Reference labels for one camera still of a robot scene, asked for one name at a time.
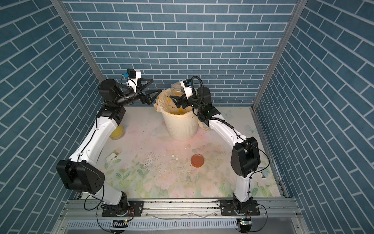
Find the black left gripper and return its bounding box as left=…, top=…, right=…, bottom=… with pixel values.
left=115, top=79, right=160, bottom=108

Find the red-brown jar lid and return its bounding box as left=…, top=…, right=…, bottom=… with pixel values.
left=191, top=154, right=205, bottom=168

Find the glass jar with tea leaves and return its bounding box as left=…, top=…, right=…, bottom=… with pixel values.
left=170, top=82, right=185, bottom=97

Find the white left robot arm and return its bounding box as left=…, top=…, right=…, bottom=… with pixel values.
left=56, top=78, right=161, bottom=216

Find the banana print trash bag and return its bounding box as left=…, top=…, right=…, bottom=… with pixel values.
left=154, top=88, right=206, bottom=131

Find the cream trash bin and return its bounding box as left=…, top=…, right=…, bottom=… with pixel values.
left=160, top=86, right=204, bottom=141

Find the yellow pen cup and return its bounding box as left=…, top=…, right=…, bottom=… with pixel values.
left=110, top=125, right=125, bottom=140

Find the small white tag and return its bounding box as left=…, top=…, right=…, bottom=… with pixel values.
left=106, top=153, right=118, bottom=163

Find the white slotted cable duct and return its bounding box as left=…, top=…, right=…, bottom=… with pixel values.
left=67, top=218, right=238, bottom=231

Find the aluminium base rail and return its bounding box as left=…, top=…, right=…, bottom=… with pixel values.
left=52, top=198, right=308, bottom=234

